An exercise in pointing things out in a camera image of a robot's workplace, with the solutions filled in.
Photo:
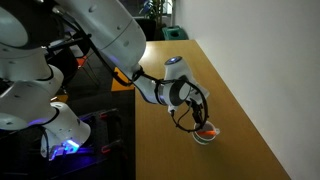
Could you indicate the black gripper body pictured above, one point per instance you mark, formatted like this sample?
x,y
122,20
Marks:
x,y
196,107

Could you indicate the orange sharpie highlighter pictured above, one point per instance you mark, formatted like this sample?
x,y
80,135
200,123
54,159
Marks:
x,y
208,133

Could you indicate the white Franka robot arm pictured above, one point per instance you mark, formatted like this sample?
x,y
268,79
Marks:
x,y
100,40

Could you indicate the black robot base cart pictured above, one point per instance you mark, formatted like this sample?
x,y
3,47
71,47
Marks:
x,y
86,150

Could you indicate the white cup with green band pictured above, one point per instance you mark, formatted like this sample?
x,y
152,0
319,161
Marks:
x,y
204,138

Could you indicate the orange chair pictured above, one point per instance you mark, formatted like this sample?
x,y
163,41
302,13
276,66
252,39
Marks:
x,y
120,85

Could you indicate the green potted plant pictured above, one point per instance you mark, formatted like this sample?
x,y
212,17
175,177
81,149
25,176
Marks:
x,y
157,10

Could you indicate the black tripod stand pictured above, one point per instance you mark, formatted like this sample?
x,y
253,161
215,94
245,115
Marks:
x,y
66,42

